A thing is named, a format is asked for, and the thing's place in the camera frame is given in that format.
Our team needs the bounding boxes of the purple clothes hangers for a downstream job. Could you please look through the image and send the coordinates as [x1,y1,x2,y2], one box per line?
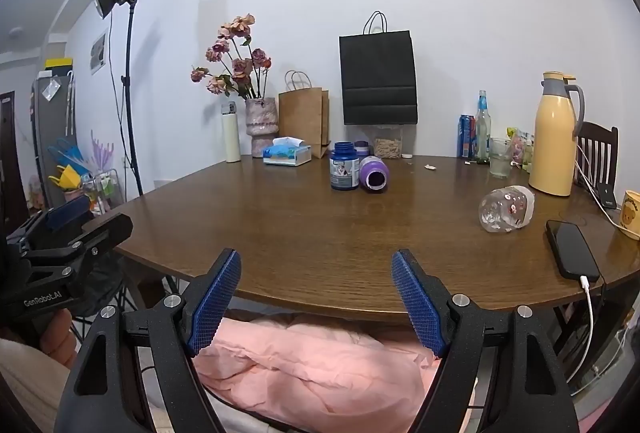
[90,130,117,174]

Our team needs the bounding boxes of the wire storage rack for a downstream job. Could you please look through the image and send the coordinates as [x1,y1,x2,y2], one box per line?
[80,169,124,217]

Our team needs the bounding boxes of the pink blanket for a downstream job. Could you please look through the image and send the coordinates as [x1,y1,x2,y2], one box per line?
[192,312,472,433]

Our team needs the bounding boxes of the black smartphone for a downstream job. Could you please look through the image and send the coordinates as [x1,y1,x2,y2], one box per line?
[545,219,601,281]

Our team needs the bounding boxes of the brown paper bag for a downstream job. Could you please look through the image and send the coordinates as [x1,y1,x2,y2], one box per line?
[278,70,331,159]

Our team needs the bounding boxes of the dark wooden chair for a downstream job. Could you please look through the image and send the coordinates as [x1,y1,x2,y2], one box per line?
[575,122,620,188]

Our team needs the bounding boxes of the clear glass bottle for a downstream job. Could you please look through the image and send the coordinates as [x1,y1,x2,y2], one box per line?
[475,90,494,164]

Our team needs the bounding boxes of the yellow bear mug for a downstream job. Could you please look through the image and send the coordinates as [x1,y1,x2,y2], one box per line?
[619,190,640,241]

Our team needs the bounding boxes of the glass tumbler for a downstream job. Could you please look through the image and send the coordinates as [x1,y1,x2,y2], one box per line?
[489,138,512,179]

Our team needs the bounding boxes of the black power bank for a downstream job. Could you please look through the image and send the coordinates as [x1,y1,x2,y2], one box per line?
[595,183,619,210]

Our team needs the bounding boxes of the yellow thermos jug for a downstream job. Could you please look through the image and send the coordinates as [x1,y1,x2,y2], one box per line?
[528,72,586,197]

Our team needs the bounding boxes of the white charging cable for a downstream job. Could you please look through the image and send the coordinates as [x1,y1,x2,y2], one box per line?
[579,276,609,395]
[574,146,622,228]

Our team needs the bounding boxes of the clear container of oats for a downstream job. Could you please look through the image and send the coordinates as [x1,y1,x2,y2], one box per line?
[372,124,404,159]

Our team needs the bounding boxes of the dried pink flowers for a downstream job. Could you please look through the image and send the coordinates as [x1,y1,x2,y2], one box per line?
[190,13,272,101]

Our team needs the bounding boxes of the person's left hand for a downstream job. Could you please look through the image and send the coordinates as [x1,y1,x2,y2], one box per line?
[39,309,77,365]

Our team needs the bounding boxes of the blue drink can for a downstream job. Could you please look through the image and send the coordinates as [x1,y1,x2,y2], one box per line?
[458,114,477,158]

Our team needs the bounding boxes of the blue tissue box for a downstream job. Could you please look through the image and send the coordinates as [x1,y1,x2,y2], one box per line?
[263,137,312,167]

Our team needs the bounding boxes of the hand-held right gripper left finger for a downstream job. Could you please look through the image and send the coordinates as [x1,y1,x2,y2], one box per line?
[59,248,242,433]

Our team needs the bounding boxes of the black paper bag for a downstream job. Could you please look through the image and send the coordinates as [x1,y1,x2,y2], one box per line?
[339,11,419,125]

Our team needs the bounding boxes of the grey refrigerator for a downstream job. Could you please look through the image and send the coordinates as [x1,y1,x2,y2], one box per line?
[31,72,77,210]

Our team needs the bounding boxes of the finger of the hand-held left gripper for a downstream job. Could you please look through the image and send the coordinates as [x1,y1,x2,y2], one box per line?
[22,212,134,279]
[6,199,96,259]

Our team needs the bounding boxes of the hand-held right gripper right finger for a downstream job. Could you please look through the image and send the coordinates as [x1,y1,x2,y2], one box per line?
[391,249,581,433]

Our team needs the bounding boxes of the snack packets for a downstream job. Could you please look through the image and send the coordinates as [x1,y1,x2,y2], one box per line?
[506,127,535,173]

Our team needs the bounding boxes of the blue clothes hangers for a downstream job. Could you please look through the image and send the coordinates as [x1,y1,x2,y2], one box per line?
[47,138,92,175]

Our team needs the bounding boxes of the dark wooden door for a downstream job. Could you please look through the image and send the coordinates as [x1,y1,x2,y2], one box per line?
[0,90,29,225]

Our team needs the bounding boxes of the clear plastic jar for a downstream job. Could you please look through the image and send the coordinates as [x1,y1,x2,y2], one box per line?
[478,186,536,233]

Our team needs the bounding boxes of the wall poster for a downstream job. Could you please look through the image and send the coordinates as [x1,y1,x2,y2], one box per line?
[89,32,109,74]

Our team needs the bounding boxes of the blue jar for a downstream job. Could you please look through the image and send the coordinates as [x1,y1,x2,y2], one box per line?
[329,142,361,191]

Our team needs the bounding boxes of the purple bottle lying down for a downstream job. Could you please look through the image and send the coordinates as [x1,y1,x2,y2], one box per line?
[359,156,391,194]

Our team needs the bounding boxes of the white thermos bottle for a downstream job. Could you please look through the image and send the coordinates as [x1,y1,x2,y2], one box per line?
[221,101,242,163]

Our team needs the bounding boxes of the pink ceramic vase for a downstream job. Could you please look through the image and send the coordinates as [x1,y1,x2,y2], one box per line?
[244,97,279,158]

